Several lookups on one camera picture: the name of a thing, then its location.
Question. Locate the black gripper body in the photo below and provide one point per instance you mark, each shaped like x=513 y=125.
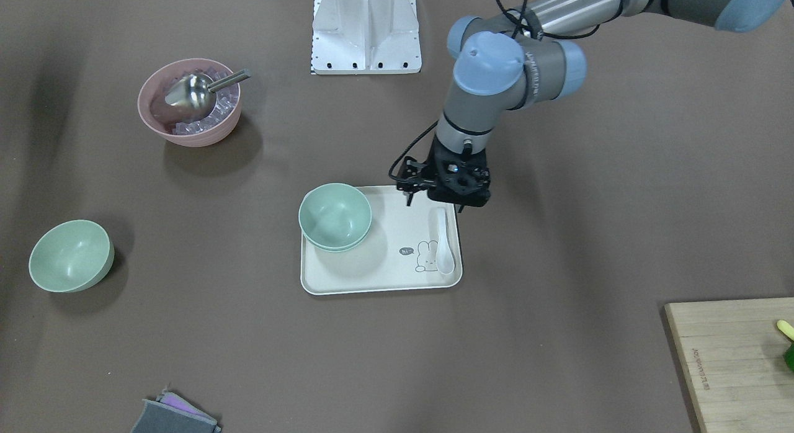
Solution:
x=414 y=175

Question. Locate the green bowl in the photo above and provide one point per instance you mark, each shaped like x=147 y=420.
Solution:
x=71 y=257
x=336 y=237
x=335 y=202

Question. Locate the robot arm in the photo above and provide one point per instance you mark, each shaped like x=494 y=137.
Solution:
x=526 y=55

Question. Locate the white ceramic spoon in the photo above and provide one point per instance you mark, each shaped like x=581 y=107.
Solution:
x=444 y=255

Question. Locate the beige serving tray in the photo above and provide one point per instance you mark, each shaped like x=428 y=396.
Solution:
x=397 y=254

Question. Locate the green bowl on tray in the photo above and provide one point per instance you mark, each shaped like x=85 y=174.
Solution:
x=336 y=237

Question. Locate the pink bowl with ice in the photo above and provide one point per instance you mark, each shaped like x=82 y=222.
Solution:
x=190 y=128

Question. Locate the metal ice scoop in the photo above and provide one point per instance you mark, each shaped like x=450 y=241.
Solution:
x=193 y=97

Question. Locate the wooden cutting board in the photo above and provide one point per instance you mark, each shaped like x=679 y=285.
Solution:
x=733 y=360

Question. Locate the yellow plastic knife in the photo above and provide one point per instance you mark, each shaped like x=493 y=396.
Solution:
x=786 y=329

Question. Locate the grey folded cloth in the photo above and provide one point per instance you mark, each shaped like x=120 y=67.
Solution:
x=170 y=412

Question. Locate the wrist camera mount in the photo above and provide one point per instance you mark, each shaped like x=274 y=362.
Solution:
x=409 y=179

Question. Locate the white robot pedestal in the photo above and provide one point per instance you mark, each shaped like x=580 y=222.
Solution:
x=354 y=37

